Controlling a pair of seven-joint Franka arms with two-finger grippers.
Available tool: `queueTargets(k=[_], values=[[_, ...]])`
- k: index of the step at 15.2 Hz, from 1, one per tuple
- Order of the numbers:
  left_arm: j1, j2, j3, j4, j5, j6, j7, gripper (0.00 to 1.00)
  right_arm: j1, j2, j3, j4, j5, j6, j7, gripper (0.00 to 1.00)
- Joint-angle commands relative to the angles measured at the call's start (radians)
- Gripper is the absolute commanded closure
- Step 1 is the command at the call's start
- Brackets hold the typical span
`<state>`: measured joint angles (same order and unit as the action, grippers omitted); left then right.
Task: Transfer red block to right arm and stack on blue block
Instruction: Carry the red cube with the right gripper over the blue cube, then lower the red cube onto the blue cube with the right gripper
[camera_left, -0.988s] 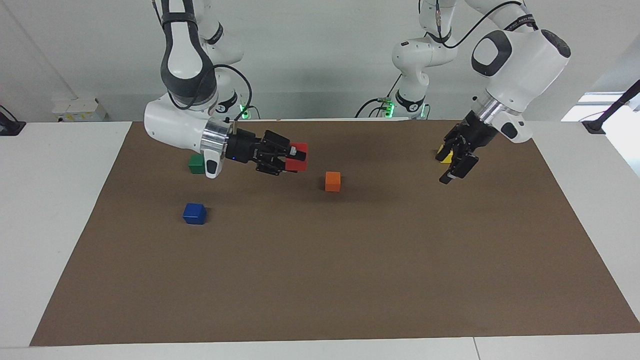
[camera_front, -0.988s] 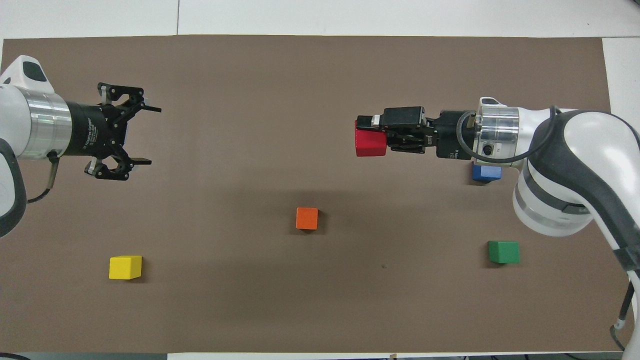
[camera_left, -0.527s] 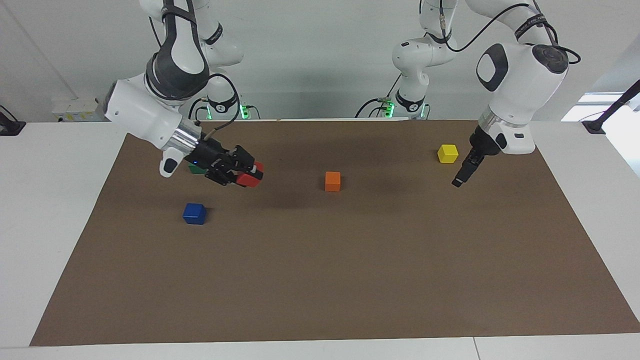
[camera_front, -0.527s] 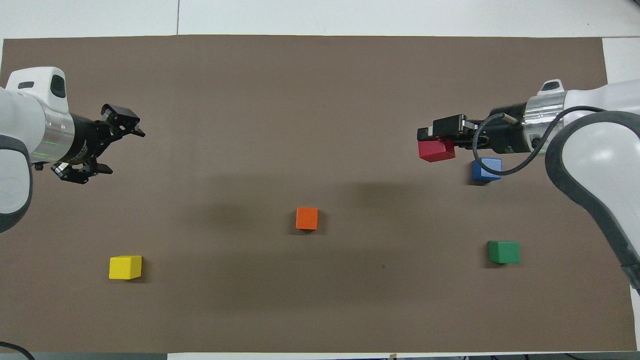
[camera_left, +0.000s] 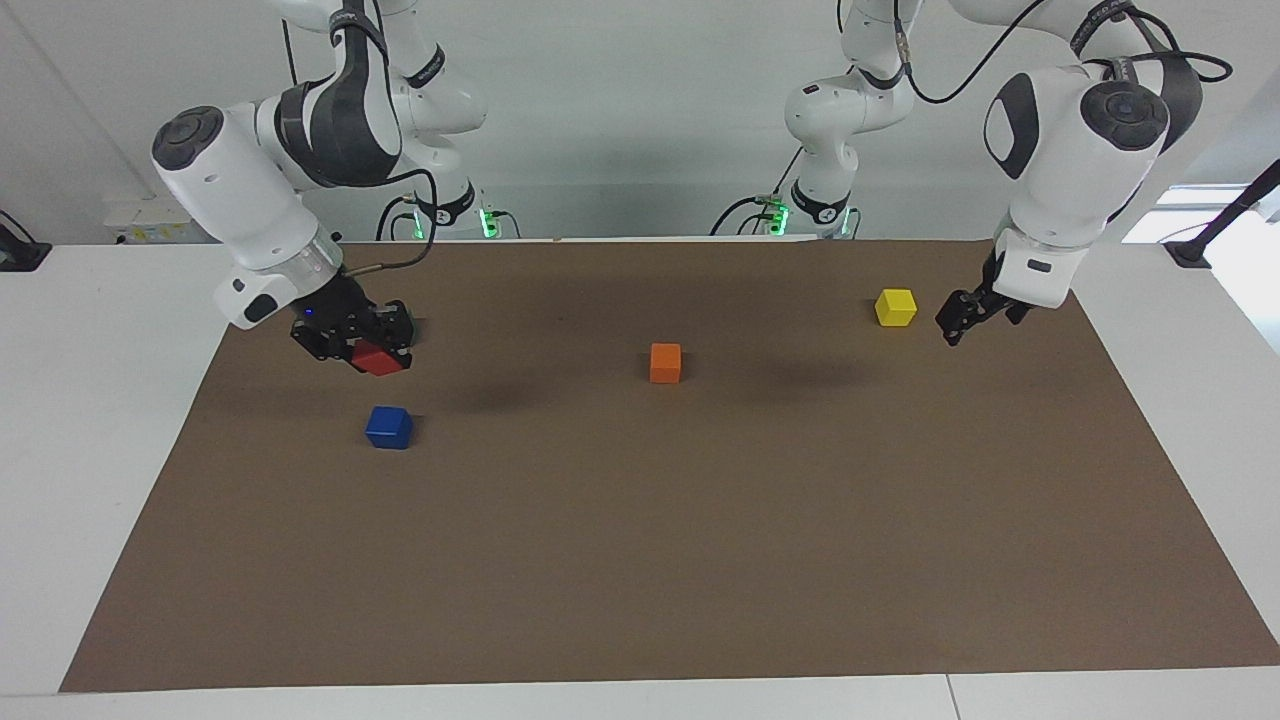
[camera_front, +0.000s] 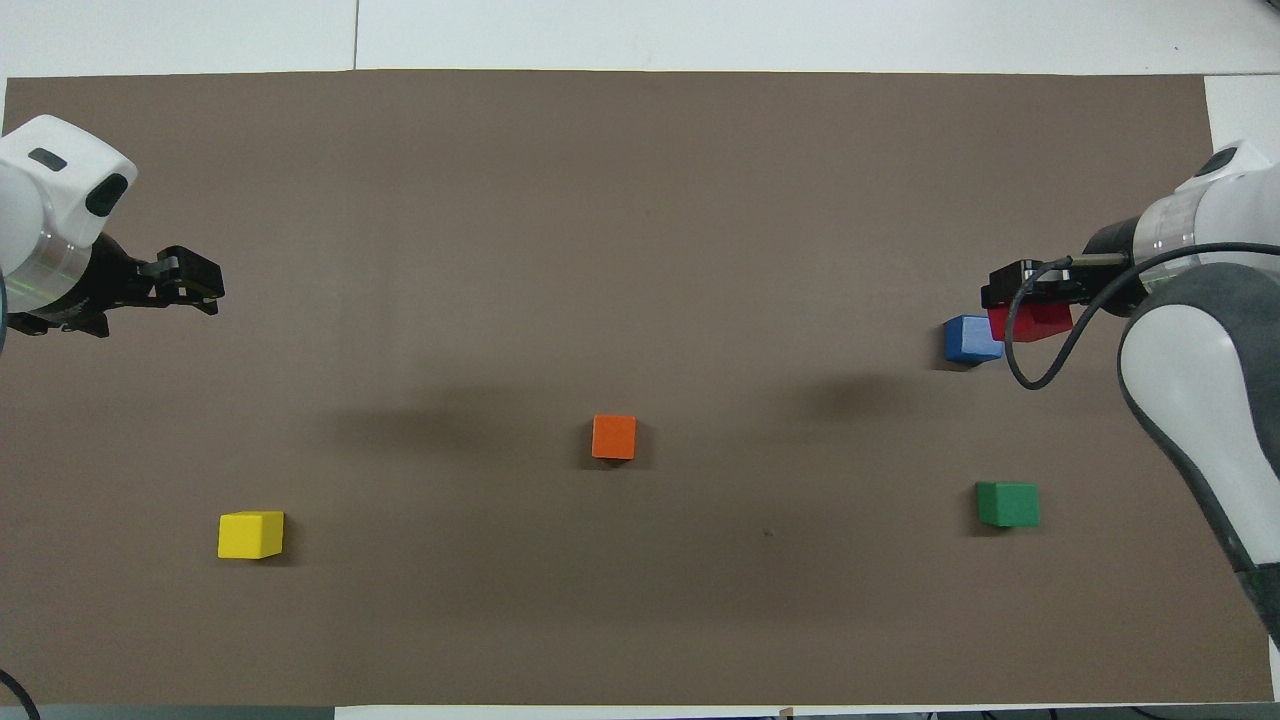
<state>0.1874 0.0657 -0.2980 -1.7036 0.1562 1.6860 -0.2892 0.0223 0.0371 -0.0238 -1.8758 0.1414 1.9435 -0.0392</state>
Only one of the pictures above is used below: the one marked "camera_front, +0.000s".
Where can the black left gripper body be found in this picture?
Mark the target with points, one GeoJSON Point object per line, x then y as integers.
{"type": "Point", "coordinates": [105, 285]}

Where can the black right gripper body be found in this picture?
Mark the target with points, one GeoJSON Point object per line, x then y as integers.
{"type": "Point", "coordinates": [1118, 280]}

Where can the red block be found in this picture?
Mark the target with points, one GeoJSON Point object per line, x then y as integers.
{"type": "Point", "coordinates": [1040, 322]}

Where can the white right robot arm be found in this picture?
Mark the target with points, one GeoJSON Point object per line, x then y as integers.
{"type": "Point", "coordinates": [1200, 400]}

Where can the blue block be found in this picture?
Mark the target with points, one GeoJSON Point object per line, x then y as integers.
{"type": "Point", "coordinates": [968, 340]}

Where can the green block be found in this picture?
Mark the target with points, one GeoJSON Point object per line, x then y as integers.
{"type": "Point", "coordinates": [1008, 505]}

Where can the yellow block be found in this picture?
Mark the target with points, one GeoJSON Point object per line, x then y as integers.
{"type": "Point", "coordinates": [250, 535]}

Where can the orange block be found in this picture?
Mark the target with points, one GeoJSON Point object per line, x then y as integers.
{"type": "Point", "coordinates": [614, 437]}

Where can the brown table mat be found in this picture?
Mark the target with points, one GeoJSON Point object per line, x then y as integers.
{"type": "Point", "coordinates": [640, 200]}

